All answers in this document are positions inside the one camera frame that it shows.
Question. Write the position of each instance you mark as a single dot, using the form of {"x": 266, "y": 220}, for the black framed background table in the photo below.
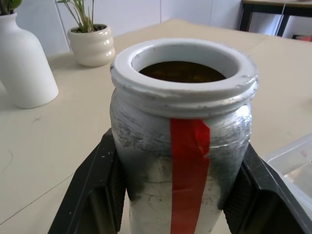
{"x": 246, "y": 14}

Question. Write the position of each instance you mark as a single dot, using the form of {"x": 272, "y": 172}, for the cream ribbed plant pot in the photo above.
{"x": 92, "y": 46}

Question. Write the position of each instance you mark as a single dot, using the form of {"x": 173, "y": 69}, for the white jar with red tape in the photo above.
{"x": 146, "y": 146}

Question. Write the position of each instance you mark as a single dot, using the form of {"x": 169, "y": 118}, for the dark brown liquid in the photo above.
{"x": 182, "y": 72}

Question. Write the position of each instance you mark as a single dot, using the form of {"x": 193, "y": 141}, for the green leafy plant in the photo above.
{"x": 84, "y": 17}

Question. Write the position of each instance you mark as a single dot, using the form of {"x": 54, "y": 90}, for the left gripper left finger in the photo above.
{"x": 85, "y": 195}

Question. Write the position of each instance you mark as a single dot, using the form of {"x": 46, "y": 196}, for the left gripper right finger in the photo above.
{"x": 265, "y": 202}

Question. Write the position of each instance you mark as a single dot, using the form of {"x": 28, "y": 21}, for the white ceramic vase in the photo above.
{"x": 22, "y": 68}

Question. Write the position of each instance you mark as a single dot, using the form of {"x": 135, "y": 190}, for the clear plastic container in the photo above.
{"x": 292, "y": 165}

